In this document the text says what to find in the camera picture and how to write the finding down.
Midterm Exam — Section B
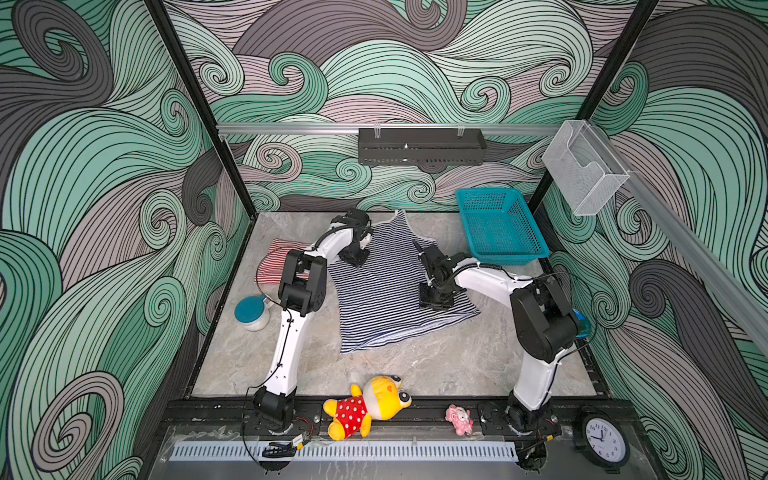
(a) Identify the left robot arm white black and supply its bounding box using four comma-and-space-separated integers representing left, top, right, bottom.
253, 209, 373, 431

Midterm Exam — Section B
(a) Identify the yellow plush toy red dress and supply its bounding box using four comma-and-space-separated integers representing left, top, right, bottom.
323, 375, 412, 441

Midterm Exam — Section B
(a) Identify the small pink plush toy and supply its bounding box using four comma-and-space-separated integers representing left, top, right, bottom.
445, 404, 474, 436

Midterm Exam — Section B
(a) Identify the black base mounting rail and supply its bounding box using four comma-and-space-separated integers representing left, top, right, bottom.
160, 395, 642, 441

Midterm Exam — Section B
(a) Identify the red white striped tank top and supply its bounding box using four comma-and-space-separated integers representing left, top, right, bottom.
254, 238, 309, 286

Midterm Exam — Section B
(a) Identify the aluminium rail right wall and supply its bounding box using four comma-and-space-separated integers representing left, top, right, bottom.
603, 130, 767, 350

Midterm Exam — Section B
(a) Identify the white slotted cable duct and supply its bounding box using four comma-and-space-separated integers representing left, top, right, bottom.
169, 440, 518, 463

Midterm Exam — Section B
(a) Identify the aluminium rail back wall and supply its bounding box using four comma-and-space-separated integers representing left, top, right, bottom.
216, 122, 560, 137

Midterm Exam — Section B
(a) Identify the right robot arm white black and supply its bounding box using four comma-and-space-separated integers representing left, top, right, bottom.
414, 243, 580, 432

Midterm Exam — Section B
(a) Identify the clear plastic wall bin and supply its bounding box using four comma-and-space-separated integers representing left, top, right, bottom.
542, 120, 629, 216

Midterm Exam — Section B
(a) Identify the teal round lid left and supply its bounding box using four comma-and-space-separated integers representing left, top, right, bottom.
234, 295, 271, 332

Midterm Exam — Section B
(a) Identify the black round wall clock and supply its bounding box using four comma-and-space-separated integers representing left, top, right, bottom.
573, 409, 630, 472

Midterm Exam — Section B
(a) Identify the blue white striped tank top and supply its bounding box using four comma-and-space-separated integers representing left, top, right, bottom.
329, 211, 480, 354

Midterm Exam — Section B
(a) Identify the black perforated metal shelf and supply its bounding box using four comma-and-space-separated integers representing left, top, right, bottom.
357, 129, 488, 172

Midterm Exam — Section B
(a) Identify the aluminium rail wall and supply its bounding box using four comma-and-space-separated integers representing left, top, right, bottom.
216, 122, 560, 137
603, 130, 767, 350

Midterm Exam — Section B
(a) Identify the teal plastic basket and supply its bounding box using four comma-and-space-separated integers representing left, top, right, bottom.
456, 188, 550, 266

